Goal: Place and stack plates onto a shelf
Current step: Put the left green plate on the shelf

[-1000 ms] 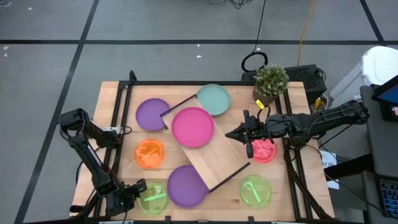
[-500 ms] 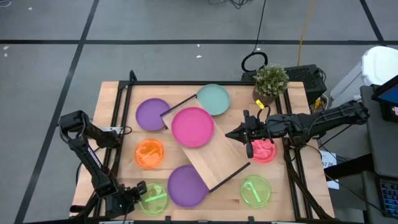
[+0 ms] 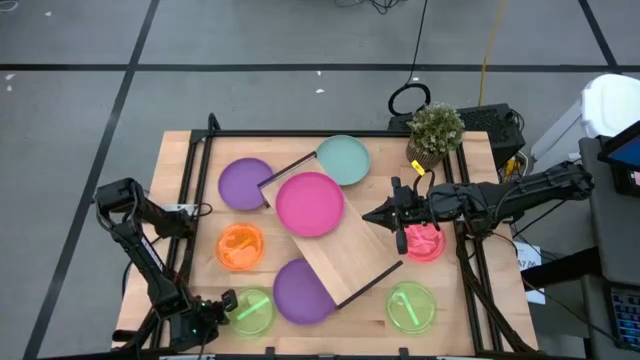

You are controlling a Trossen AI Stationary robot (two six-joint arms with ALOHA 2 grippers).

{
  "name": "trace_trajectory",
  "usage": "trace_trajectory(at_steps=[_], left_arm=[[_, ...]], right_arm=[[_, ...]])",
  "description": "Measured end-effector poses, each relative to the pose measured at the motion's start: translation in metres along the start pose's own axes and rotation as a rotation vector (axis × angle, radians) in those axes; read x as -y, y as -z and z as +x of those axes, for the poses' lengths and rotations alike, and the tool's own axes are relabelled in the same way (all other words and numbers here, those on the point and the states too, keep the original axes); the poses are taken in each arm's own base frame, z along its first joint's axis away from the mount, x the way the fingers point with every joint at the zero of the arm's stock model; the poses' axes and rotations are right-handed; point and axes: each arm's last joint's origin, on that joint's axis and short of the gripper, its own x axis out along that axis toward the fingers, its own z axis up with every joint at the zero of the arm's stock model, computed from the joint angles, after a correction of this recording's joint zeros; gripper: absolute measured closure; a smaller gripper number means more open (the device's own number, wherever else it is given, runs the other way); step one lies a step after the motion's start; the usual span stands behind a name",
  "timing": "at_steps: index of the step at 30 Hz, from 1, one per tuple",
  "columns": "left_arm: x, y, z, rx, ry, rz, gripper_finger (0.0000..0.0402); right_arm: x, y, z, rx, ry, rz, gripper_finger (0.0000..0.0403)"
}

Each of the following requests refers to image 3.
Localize large purple plate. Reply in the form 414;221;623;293
272;258;337;326

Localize black desk support bar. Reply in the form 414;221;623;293
519;247;601;291

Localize black monitor with blue screen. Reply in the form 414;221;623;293
597;119;640;199

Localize green translucent plate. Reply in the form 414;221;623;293
384;281;438;335
227;286;277;337

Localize black cable with coil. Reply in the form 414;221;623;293
387;0;432;117

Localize orange translucent plate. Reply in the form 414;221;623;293
215;222;265;272

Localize keypad with blue keys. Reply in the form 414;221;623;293
607;287;640;351

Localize black computer box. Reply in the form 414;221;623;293
388;103;526;169

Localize red translucent plate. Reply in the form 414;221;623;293
403;222;447;264

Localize black cable bundle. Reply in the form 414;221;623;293
333;0;404;15

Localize magenta plate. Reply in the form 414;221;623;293
275;171;346;239

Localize small purple plate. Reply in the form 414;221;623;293
217;157;275;211

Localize white bin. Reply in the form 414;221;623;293
529;73;640;176

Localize wooden shelf with black legs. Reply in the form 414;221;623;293
257;151;404;309

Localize yellow cable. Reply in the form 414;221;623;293
478;0;509;106

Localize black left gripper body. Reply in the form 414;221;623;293
199;289;239;326

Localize potted plant in ribbed pot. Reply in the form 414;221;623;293
405;102;466;170

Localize grey desk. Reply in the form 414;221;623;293
578;134;640;286

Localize teal plate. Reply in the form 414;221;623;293
315;134;372;187

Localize black metal table frame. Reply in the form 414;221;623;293
112;112;539;360

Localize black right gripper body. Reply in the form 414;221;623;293
391;176;432;255

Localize white paper sheet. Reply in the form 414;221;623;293
512;241;547;306

